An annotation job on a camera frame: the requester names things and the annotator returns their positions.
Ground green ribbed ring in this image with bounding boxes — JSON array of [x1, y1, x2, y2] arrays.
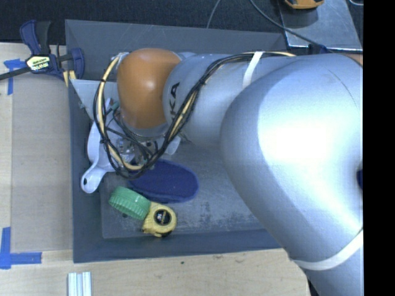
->
[[107, 186, 152, 221]]

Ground pale wood board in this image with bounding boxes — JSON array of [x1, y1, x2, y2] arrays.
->
[[10, 75, 74, 254]]

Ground grey metal bin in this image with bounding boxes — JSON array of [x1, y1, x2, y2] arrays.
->
[[64, 19, 291, 264]]

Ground yellow tape measure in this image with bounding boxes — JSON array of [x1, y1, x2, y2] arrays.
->
[[141, 203, 178, 238]]

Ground blue cloth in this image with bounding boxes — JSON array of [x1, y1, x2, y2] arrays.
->
[[127, 158, 200, 204]]

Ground white cup with handle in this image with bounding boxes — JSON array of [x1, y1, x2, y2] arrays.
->
[[80, 97, 181, 194]]

